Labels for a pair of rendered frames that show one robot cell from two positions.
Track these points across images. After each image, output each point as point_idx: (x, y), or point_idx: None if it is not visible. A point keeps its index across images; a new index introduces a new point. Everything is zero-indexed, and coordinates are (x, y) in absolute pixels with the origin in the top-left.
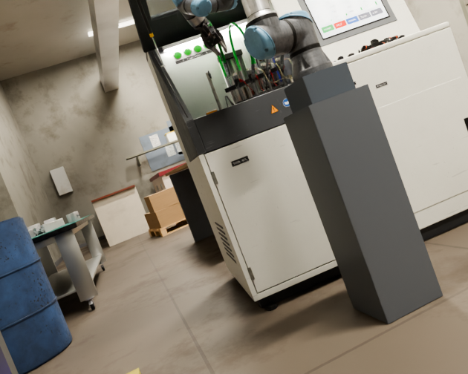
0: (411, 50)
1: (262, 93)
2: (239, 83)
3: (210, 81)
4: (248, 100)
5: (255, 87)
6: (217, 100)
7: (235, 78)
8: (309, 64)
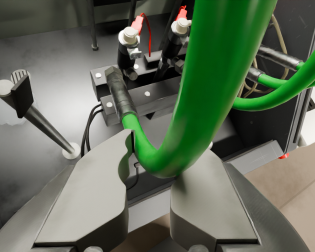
0: None
1: (172, 96)
2: (134, 78)
3: (27, 114)
4: (148, 223)
5: (166, 69)
6: (50, 136)
7: (127, 53)
8: None
